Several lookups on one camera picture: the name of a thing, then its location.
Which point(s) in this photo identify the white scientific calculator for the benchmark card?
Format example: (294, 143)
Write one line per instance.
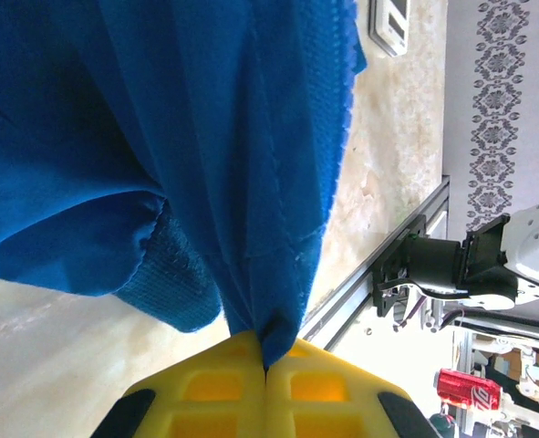
(394, 23)

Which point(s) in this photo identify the blue red white zip jacket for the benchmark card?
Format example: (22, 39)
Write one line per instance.
(182, 137)

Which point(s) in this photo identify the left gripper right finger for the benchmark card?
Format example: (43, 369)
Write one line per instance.
(360, 401)

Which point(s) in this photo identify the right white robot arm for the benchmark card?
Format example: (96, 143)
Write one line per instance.
(529, 242)

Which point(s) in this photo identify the red soda can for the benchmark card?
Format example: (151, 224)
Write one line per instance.
(467, 388)

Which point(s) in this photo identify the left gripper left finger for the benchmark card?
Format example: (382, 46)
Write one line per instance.
(168, 401)

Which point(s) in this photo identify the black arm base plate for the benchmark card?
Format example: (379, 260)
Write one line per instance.
(383, 292)

